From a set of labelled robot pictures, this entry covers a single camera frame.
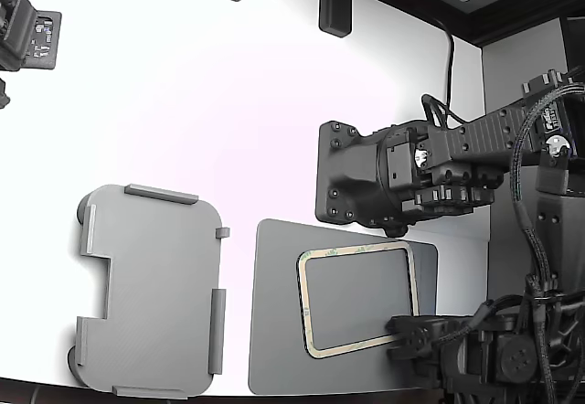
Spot black smooth cable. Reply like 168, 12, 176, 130
422, 15, 458, 126

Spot black shelf frame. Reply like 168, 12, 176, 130
296, 0, 585, 48

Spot dark gray frame holder plate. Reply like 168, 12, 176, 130
248, 218, 440, 396

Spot black camera with circuit board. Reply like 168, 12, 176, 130
0, 0, 63, 72

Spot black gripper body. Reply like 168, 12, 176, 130
316, 119, 497, 239

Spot light gray tray box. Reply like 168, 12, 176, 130
67, 183, 231, 400

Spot black braided cable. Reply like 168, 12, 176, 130
509, 81, 561, 404

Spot beige adhesive liner frame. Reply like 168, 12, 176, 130
296, 239, 420, 360

